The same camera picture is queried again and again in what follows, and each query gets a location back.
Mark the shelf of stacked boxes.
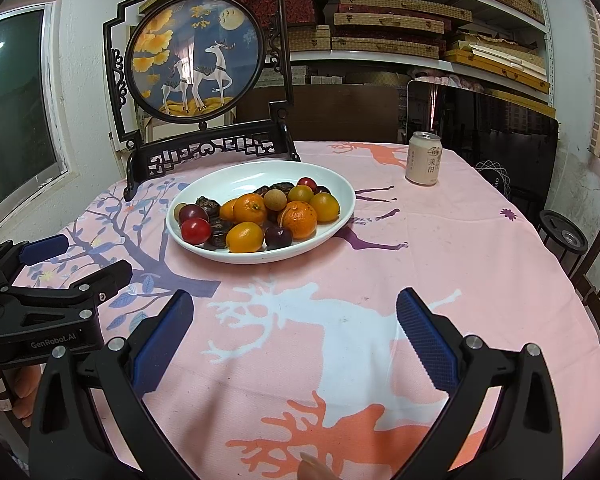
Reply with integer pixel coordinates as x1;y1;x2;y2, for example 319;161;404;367
140;0;556;111

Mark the black round stool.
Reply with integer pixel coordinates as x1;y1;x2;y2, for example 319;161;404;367
537;209;588;263

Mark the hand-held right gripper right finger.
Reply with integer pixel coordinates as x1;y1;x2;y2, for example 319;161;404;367
396;287;563;480

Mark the white oval plate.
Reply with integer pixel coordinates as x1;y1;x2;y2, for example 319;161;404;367
166;160;357;265

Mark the window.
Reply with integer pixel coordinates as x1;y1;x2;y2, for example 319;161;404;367
0;0;73;241

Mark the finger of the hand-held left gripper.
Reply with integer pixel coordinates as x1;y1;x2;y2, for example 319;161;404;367
0;234;70;281
10;260;133;321

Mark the black flat monitor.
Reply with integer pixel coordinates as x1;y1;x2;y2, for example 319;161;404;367
406;79;560;211

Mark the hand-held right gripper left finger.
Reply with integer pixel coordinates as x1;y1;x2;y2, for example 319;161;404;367
28;289;201;480

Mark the round deer picture table screen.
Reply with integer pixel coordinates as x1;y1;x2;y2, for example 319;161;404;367
103;0;301;202

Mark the person's left hand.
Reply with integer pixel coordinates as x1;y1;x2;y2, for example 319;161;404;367
7;362;43;428

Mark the cream beverage can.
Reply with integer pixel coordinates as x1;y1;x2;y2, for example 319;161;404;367
405;131;443;186

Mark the brown wooden cabinet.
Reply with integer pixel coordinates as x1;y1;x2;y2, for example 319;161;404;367
235;84;406;143

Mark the orange mandarin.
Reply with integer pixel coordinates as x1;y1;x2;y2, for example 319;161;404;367
278;201;318;240
232;193;268;226

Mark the white wall shelf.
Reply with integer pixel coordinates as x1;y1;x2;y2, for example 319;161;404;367
145;0;556;111

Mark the person's right hand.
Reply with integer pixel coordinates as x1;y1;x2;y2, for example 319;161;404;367
299;452;343;480

